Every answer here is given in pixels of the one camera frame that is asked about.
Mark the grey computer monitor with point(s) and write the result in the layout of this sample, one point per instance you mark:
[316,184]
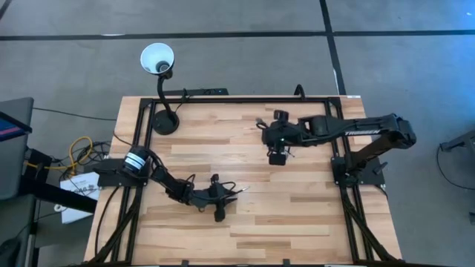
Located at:
[15,167]

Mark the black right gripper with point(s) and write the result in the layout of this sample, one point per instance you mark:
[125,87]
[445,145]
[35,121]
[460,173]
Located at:
[282,131]

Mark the black gooseneck desk lamp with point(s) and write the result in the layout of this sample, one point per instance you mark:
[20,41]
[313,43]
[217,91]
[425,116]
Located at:
[166,124]

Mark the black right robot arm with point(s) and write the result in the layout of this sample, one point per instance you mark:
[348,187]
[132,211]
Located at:
[371,128]

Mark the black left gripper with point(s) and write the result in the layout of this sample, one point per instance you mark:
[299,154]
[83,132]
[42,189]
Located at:
[209,196]

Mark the large fluffy powder brush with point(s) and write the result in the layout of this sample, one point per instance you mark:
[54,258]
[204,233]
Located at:
[259,121]

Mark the white paper sheet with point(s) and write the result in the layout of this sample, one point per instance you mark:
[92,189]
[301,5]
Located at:
[74,215]

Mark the thin black brush dark tip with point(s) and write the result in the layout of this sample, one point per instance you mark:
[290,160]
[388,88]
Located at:
[243,189]

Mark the black desk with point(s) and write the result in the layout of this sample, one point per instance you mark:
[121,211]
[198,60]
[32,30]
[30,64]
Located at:
[55,194]

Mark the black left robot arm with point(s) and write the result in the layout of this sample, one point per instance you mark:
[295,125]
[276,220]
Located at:
[174,187]

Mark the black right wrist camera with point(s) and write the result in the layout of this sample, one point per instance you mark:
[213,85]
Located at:
[277,158]

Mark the small white label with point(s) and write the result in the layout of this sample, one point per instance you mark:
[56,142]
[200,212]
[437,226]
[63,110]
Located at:
[353,96]

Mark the black computer mouse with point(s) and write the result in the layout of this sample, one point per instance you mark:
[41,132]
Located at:
[9,252]

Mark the black aluminium table frame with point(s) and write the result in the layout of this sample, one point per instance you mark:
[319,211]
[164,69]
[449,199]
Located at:
[241,100]

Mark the black edge bracket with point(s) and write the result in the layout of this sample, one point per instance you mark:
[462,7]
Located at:
[185,263]
[286,262]

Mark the black power strip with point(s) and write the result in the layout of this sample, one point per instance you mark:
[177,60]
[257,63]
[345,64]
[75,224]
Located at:
[204,91]

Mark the black arched hook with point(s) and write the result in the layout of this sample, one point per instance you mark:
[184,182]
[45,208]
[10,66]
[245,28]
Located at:
[300,86]

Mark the grey equipment leg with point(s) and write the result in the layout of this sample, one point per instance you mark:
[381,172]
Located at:
[464,141]

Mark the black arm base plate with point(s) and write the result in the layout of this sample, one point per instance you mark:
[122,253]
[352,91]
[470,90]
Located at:
[111,180]
[371,178]

